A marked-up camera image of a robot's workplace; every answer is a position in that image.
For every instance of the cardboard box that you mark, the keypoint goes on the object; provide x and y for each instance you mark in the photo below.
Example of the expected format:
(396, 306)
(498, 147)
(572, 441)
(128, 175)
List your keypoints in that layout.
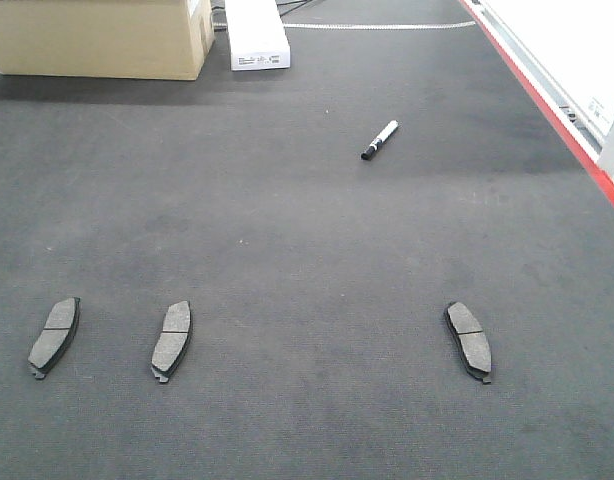
(160, 40)

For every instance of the black white marker pen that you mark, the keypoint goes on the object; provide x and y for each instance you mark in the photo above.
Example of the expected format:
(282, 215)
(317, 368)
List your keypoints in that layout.
(379, 140)

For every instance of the red white conveyor side rail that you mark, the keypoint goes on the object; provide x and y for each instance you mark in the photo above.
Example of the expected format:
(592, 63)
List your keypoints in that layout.
(562, 53)

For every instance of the brake pad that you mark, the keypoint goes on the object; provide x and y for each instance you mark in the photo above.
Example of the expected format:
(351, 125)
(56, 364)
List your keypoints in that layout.
(56, 336)
(172, 342)
(471, 341)

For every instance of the long white box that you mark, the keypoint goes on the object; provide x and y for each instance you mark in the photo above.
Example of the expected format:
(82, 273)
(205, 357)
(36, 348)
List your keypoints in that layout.
(256, 35)

